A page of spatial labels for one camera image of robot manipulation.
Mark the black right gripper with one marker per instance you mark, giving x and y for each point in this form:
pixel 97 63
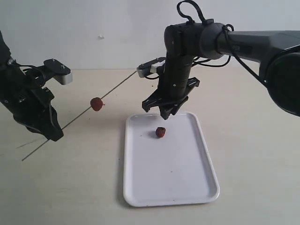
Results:
pixel 173 87

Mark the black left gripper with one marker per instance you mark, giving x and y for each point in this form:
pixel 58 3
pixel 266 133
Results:
pixel 29 107

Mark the thin metal skewer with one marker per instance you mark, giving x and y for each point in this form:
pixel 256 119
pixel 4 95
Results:
pixel 108 93

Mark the red meatball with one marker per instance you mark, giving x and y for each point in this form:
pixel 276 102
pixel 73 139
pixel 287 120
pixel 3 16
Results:
pixel 160 132
pixel 96 104

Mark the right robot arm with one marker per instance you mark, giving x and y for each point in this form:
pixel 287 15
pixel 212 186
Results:
pixel 277 52

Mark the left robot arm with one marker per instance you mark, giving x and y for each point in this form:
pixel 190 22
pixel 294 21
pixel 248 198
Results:
pixel 37 77

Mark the white rectangular plastic tray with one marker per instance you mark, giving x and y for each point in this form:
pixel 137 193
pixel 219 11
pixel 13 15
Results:
pixel 173 170

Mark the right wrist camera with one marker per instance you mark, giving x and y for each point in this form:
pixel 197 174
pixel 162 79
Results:
pixel 150 67

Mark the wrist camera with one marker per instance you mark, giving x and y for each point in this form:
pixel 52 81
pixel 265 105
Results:
pixel 55 69
pixel 150 67

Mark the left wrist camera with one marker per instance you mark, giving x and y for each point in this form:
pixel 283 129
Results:
pixel 55 69

